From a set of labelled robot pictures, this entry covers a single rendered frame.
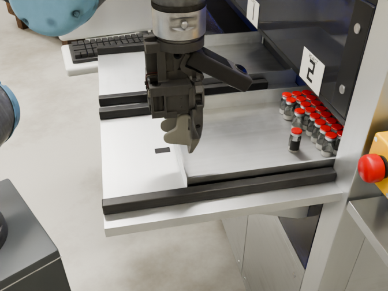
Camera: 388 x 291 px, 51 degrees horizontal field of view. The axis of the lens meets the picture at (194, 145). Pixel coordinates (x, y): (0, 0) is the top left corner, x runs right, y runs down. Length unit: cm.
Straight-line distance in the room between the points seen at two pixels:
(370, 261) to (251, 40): 69
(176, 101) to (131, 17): 94
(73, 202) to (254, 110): 128
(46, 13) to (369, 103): 44
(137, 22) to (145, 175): 89
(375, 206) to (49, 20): 56
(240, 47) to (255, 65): 13
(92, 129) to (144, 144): 168
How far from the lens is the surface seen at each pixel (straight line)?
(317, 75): 76
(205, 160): 75
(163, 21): 56
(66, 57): 139
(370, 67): 63
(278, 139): 82
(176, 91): 59
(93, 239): 182
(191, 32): 56
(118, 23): 152
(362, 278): 95
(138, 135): 83
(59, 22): 43
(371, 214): 71
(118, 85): 102
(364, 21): 64
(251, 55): 116
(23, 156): 237
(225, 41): 122
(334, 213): 77
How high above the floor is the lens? 135
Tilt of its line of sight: 37 degrees down
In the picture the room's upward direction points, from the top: straight up
